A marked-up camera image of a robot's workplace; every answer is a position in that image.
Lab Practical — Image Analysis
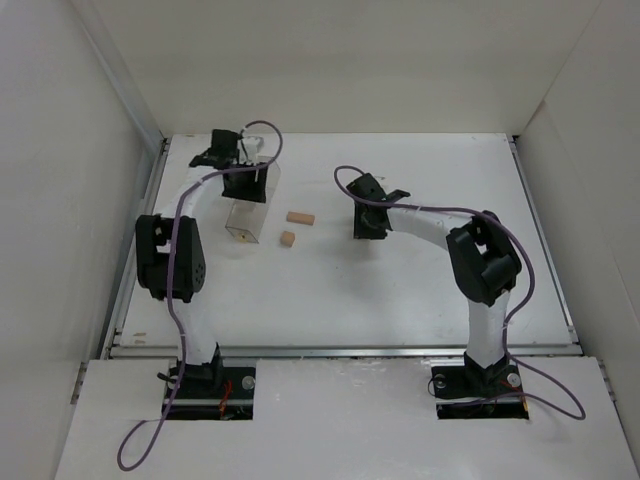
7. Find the clear plastic box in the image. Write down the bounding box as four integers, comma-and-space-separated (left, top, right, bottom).
225, 162, 281, 244

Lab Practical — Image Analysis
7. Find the long rectangular wood block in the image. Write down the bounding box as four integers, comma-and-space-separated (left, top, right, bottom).
286, 211, 315, 226

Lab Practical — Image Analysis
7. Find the wood cube block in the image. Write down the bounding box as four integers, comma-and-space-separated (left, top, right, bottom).
280, 231, 296, 248

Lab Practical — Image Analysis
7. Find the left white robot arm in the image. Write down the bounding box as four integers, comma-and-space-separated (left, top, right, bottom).
135, 129, 268, 397

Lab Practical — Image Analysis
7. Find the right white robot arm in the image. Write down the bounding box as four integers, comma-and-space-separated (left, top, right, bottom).
346, 172, 522, 397

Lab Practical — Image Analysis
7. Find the white front cover board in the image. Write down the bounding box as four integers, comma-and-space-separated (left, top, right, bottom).
57, 357, 638, 479

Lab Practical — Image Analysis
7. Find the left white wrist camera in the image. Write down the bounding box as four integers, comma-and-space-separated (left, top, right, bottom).
238, 136, 264, 166

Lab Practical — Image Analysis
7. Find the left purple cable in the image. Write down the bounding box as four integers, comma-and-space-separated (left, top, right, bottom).
117, 119, 284, 471

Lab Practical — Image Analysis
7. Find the purple cable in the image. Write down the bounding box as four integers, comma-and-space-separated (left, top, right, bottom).
333, 166, 587, 420
117, 119, 284, 471

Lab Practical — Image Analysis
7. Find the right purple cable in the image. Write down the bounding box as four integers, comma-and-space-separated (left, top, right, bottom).
333, 166, 587, 420

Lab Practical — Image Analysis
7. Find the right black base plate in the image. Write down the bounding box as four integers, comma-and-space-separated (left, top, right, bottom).
428, 364, 529, 420

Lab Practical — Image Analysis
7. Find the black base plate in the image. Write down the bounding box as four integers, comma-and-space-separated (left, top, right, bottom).
167, 365, 256, 421
428, 364, 529, 420

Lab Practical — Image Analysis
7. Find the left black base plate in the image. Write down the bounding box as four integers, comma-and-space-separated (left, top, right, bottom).
167, 365, 256, 421

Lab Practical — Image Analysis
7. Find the aluminium front rail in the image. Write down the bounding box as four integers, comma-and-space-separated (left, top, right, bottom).
103, 343, 583, 359

